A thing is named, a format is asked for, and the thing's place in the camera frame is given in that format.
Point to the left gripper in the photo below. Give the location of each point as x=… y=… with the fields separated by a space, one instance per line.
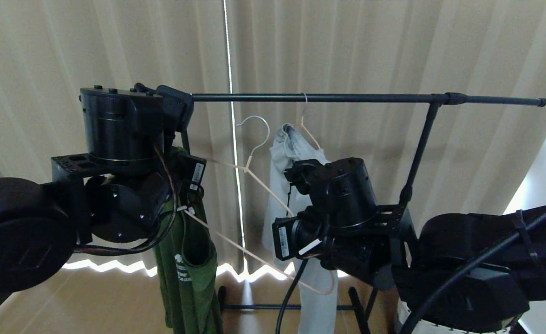
x=190 y=174

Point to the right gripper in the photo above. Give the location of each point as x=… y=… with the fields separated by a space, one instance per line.
x=301 y=236

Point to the pink clothes hanger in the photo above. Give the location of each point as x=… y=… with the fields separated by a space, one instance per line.
x=273 y=195
x=311 y=136

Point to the pale grey shorts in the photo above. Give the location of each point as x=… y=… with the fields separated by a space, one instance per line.
x=282 y=153

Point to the green garment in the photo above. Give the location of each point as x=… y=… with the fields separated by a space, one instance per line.
x=189 y=278

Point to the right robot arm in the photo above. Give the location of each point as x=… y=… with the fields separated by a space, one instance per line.
x=463 y=250

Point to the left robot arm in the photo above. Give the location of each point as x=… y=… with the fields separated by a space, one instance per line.
x=120 y=130

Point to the white laundry basket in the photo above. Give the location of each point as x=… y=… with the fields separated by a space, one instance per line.
x=405 y=320

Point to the black clothes rack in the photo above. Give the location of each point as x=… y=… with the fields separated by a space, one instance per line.
x=347 y=98

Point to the beige curtain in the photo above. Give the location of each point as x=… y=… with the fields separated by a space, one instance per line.
x=393 y=46

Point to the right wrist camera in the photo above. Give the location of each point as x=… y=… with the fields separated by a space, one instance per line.
x=305 y=174

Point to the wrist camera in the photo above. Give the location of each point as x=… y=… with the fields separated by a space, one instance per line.
x=175 y=106
x=305 y=174

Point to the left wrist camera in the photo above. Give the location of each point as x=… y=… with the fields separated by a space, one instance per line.
x=175 y=106

